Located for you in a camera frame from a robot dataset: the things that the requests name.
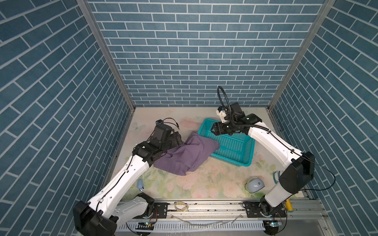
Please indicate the purple trousers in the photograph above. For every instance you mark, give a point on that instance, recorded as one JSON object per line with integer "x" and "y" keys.
{"x": 188, "y": 156}

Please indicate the white slotted cable duct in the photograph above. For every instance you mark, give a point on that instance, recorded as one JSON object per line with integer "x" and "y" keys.
{"x": 193, "y": 226}

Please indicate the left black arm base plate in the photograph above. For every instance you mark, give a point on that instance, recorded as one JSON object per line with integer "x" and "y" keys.
{"x": 158, "y": 211}

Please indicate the grey computer mouse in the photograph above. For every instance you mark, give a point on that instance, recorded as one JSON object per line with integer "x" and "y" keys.
{"x": 253, "y": 185}

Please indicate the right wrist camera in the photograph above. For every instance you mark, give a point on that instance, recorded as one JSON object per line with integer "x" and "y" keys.
{"x": 222, "y": 113}

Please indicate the teal plastic mesh basket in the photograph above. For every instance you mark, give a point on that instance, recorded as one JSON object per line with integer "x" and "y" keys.
{"x": 237, "y": 149}

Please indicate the aluminium front rail frame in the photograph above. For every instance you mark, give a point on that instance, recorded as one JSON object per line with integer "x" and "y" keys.
{"x": 308, "y": 219}

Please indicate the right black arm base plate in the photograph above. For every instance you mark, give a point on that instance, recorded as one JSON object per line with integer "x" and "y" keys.
{"x": 262, "y": 209}

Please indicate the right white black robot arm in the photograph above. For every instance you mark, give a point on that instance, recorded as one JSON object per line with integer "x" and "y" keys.
{"x": 299, "y": 166}

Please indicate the blue garden rake yellow handle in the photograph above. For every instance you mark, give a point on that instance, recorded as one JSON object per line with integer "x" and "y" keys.
{"x": 276, "y": 176}

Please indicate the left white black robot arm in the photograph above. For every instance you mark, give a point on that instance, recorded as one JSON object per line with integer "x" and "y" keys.
{"x": 99, "y": 216}

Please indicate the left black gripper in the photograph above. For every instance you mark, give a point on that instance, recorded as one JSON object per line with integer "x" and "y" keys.
{"x": 174, "y": 142}

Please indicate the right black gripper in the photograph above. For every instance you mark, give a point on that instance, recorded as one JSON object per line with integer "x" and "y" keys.
{"x": 217, "y": 129}

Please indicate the beige rubber band loop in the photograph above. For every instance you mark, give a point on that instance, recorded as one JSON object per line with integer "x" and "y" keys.
{"x": 181, "y": 206}

